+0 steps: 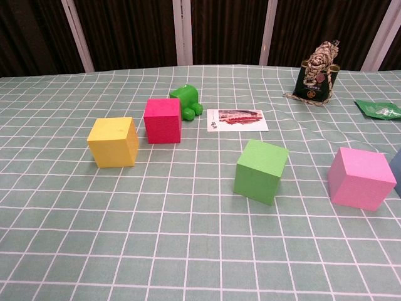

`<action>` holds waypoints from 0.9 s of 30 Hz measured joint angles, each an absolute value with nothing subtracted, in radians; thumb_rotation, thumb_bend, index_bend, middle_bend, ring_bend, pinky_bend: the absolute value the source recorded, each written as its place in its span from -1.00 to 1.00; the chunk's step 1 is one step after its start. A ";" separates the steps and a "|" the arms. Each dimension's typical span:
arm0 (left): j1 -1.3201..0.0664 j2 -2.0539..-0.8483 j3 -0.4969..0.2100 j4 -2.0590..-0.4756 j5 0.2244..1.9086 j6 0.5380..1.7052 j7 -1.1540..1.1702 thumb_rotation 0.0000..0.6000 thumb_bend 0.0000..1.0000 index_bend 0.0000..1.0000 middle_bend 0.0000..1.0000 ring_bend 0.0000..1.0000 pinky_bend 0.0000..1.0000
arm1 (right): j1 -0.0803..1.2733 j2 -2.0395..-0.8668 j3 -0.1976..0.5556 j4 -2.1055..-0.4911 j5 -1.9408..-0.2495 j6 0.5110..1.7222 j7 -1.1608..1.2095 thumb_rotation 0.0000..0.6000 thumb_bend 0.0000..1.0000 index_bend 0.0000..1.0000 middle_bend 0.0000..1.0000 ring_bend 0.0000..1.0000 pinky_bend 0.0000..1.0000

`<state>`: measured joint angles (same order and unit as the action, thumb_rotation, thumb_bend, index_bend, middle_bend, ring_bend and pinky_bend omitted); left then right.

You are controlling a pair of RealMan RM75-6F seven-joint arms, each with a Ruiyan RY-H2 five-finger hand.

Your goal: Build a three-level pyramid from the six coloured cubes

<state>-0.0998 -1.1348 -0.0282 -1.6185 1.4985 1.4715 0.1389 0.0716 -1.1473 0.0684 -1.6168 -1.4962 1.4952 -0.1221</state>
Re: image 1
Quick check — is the green cube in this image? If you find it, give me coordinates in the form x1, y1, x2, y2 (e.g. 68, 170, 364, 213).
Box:
232, 139, 289, 206

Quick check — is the pink cube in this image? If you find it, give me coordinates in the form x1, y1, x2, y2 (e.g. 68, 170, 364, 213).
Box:
328, 147, 398, 213

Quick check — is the white picture card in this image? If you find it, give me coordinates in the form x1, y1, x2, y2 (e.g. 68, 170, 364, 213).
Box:
206, 108, 269, 132

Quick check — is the red cube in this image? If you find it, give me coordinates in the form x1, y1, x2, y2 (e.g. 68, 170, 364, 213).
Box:
143, 98, 182, 145

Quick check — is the green plastic toy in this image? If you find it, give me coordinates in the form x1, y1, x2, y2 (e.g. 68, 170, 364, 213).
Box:
169, 83, 204, 122

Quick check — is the green checkered tablecloth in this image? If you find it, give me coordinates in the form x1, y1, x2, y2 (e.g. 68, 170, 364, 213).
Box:
0, 64, 401, 301

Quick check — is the yellow cube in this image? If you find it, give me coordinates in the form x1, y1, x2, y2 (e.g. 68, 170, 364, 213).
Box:
86, 117, 139, 169

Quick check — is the dark green gift box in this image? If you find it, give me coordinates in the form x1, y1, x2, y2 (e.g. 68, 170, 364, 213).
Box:
293, 59, 341, 106

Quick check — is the dark brown curtain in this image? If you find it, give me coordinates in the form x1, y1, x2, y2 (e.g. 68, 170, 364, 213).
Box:
0, 0, 401, 78

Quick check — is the green foil packet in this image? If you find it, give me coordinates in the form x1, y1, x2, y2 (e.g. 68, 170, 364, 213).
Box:
354, 98, 401, 120

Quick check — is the blue cube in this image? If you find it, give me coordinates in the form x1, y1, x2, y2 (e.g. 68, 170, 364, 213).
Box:
390, 149, 401, 198

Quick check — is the white double frame post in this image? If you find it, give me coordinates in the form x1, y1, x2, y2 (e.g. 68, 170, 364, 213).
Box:
172, 0, 194, 66

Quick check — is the braided beige rope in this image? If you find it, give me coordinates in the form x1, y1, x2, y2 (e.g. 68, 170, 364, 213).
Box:
283, 40, 341, 107

